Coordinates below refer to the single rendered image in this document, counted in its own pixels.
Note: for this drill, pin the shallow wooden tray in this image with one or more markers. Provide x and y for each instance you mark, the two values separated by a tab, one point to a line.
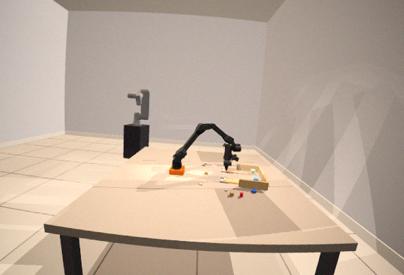
252	176

